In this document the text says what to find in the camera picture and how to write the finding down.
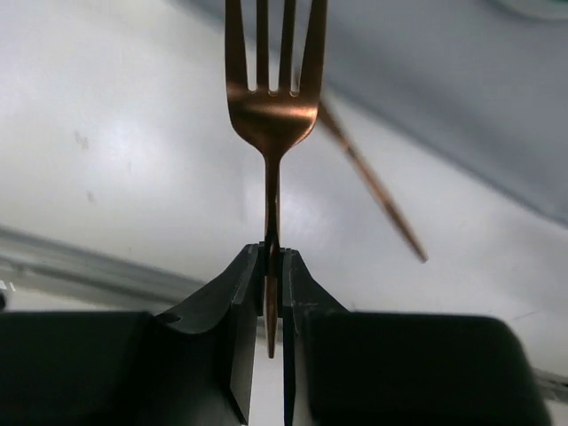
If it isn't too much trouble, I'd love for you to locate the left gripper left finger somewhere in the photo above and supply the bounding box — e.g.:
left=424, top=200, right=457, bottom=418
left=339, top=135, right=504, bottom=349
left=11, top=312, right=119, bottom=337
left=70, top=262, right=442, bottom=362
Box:
left=1, top=245, right=262, bottom=425

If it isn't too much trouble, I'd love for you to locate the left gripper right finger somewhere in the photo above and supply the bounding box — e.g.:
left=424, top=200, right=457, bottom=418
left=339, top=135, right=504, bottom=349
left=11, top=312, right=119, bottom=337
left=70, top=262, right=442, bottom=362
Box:
left=281, top=249, right=551, bottom=425

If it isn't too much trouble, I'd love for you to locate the copper fork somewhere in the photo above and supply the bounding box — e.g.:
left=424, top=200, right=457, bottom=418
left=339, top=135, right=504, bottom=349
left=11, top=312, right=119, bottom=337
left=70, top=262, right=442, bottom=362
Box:
left=225, top=0, right=327, bottom=358

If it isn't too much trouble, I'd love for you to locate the copper knife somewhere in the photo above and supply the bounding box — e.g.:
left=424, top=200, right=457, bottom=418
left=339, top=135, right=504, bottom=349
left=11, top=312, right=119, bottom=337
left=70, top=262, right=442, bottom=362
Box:
left=318, top=95, right=428, bottom=264

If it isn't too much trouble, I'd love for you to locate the aluminium front rail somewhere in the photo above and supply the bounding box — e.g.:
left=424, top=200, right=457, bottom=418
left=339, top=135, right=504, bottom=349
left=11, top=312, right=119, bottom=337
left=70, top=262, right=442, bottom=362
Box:
left=1, top=226, right=205, bottom=312

